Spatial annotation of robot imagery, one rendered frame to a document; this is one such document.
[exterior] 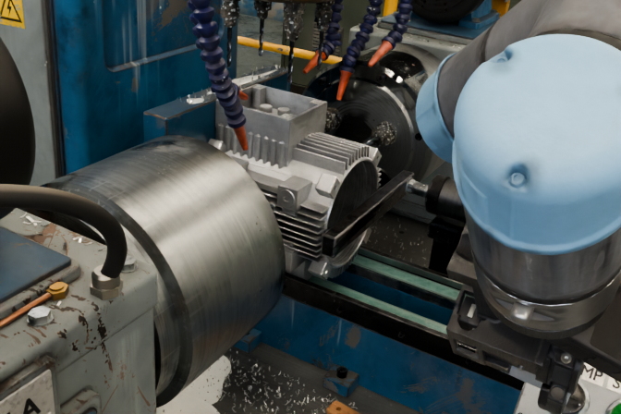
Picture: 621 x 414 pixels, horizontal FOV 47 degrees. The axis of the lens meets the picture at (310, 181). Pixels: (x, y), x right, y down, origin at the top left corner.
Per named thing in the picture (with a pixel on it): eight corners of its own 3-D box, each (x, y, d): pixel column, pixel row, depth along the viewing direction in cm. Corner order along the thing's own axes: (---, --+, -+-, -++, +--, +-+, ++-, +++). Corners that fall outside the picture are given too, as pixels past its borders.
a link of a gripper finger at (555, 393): (554, 357, 52) (557, 318, 45) (578, 366, 51) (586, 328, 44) (533, 418, 51) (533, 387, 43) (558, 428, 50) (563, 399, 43)
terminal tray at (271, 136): (213, 149, 100) (213, 100, 97) (255, 128, 108) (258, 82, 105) (286, 172, 95) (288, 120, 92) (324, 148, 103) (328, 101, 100)
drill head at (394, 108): (263, 200, 122) (272, 56, 111) (369, 133, 155) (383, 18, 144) (397, 245, 111) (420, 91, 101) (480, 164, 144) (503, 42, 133)
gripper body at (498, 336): (491, 264, 52) (480, 184, 42) (613, 305, 49) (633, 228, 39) (452, 359, 50) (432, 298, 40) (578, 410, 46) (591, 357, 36)
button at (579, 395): (541, 409, 60) (541, 405, 59) (553, 376, 61) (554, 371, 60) (578, 424, 59) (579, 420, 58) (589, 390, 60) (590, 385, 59)
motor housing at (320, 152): (193, 255, 103) (194, 132, 95) (266, 208, 118) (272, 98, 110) (312, 303, 94) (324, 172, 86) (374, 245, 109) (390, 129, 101)
